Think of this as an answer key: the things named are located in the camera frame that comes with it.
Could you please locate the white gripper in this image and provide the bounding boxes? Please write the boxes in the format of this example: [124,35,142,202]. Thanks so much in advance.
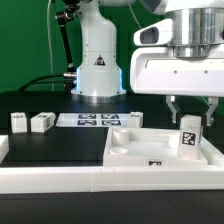
[130,46,224,126]

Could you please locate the white square tabletop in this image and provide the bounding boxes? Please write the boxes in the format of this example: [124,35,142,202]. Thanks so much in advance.
[103,127,224,167]

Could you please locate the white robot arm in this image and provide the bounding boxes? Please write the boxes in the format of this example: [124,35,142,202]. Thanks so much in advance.
[63,0,224,126]

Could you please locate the white obstacle fence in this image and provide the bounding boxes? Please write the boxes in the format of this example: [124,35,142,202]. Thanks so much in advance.
[0,135,224,194]

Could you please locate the black cable bundle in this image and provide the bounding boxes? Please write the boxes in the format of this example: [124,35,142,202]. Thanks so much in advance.
[18,73,78,93]

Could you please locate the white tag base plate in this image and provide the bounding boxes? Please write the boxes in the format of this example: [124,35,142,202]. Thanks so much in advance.
[56,113,129,127]

